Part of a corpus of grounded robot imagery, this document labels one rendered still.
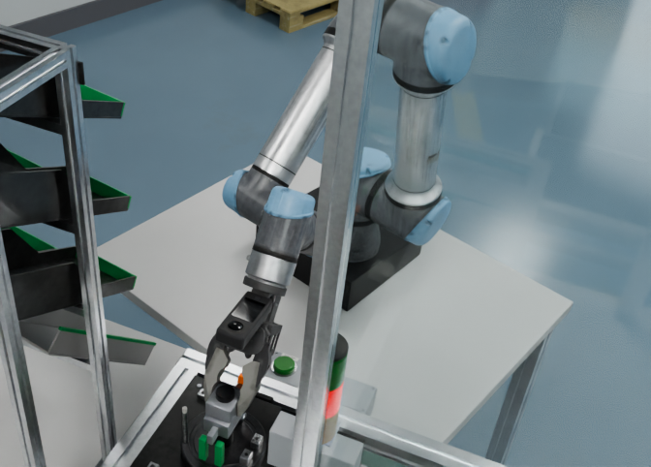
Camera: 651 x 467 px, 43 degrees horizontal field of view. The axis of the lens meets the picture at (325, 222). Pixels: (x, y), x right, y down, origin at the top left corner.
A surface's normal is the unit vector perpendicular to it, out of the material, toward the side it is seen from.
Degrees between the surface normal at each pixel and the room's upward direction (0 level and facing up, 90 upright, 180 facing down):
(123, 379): 0
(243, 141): 0
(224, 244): 0
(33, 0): 90
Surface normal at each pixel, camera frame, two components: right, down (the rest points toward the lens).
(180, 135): 0.09, -0.79
